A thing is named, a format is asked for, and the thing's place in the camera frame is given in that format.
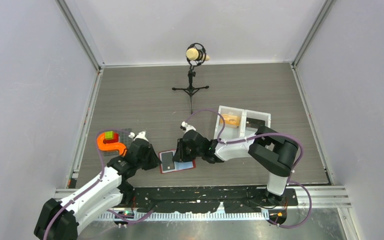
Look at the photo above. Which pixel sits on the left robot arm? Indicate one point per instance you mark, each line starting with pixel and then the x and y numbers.
pixel 66 218

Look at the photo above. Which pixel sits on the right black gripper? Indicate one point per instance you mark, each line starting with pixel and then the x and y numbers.
pixel 180 155

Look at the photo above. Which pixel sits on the green toy block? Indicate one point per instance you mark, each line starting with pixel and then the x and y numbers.
pixel 109 135

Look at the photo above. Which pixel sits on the grey studded baseplate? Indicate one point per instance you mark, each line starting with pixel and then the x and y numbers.
pixel 124 138

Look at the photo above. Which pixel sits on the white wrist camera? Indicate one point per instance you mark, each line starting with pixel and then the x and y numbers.
pixel 185 127
pixel 138 137

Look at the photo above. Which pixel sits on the black microphone tripod stand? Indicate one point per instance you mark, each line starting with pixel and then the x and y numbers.
pixel 190 90

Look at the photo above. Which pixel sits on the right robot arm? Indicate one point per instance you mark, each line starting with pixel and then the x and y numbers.
pixel 278 153

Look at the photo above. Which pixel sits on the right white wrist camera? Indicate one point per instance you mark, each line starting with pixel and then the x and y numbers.
pixel 185 127

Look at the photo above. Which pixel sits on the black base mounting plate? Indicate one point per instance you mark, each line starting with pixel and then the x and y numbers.
pixel 207 199

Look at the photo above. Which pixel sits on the black credit card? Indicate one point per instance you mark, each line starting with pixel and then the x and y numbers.
pixel 253 123
pixel 167 163

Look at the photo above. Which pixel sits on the orange credit card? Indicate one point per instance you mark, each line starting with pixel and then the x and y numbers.
pixel 230 120

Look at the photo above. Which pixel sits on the red card holder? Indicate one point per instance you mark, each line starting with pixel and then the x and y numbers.
pixel 179 166

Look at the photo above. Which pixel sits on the orange curved plastic piece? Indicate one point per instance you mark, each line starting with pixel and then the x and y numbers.
pixel 117 148

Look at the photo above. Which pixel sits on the beige microphone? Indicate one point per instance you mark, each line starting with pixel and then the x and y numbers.
pixel 197 55

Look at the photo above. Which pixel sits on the white two-compartment tray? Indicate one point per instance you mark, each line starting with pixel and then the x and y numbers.
pixel 240 132

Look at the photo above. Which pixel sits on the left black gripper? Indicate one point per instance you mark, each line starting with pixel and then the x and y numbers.
pixel 155 161

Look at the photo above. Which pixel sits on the red toy block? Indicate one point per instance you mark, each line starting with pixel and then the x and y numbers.
pixel 115 138

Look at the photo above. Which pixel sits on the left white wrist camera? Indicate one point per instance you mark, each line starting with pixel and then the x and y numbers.
pixel 138 137

